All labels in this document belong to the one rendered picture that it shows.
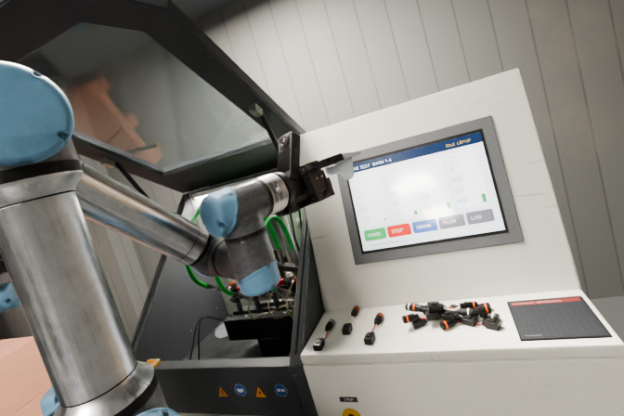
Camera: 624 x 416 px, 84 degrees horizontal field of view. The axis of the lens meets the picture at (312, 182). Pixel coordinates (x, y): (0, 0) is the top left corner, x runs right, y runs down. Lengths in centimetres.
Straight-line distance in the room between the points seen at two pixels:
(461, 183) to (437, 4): 179
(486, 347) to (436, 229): 33
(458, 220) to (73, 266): 89
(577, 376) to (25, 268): 95
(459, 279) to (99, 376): 87
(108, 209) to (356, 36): 227
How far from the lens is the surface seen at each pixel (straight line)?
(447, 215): 105
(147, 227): 65
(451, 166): 106
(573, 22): 277
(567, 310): 102
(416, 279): 109
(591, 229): 290
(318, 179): 71
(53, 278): 48
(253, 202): 60
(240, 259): 61
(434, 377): 96
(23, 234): 48
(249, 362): 115
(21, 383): 298
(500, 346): 91
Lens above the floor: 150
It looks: 6 degrees down
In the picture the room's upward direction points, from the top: 16 degrees counter-clockwise
